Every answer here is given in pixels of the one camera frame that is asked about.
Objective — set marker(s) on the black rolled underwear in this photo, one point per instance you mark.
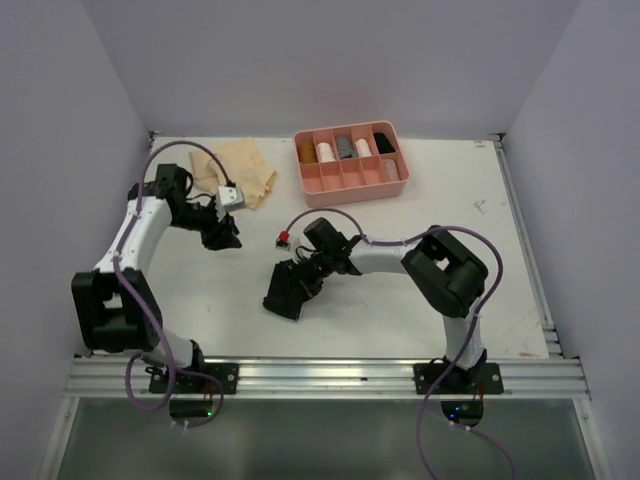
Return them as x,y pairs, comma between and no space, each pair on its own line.
383,143

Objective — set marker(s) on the aluminium table frame rail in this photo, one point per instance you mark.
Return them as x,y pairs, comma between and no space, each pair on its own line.
360,337

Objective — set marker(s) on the brown rolled underwear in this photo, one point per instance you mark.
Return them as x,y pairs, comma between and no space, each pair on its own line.
307,153

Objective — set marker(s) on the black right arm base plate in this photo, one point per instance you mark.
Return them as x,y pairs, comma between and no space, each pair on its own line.
484,378

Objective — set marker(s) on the grey rolled underwear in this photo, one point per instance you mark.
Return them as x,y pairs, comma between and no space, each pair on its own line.
345,148

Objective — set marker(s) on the pink divided organizer tray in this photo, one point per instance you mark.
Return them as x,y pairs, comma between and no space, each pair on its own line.
352,180

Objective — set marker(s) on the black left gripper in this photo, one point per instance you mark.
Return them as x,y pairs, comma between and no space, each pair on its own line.
223,231

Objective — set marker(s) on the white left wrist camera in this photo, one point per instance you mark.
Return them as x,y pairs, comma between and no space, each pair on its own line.
229,199

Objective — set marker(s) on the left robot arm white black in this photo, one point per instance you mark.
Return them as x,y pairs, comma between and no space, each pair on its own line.
115,306

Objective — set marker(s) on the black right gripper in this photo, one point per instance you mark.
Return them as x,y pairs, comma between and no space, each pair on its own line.
300,273

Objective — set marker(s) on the black underwear orange trim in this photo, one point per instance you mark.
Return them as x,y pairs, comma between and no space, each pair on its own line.
291,285

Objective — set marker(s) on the right wrist camera red cap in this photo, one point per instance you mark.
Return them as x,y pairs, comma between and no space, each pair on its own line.
287,241

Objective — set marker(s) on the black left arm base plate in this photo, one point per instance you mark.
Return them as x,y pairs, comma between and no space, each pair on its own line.
216,377

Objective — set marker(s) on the pink underwear cream waistband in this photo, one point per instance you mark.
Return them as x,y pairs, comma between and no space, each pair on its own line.
391,169

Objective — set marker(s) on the beige underwear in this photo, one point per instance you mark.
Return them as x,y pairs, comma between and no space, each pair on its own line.
244,165

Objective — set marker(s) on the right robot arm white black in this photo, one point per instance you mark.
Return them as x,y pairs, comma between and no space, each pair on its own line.
456,270

